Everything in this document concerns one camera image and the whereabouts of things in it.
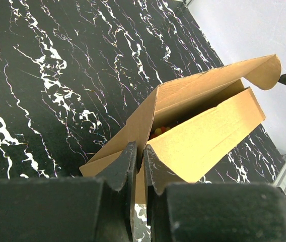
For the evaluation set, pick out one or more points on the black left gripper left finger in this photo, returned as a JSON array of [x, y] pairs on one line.
[[98, 208]]

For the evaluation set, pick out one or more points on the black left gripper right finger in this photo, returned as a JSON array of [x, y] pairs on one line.
[[181, 211]]

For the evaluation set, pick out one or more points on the red yellow flower toy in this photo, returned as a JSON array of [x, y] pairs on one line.
[[159, 131]]

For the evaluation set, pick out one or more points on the brown cardboard box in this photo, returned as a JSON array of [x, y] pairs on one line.
[[209, 114]]

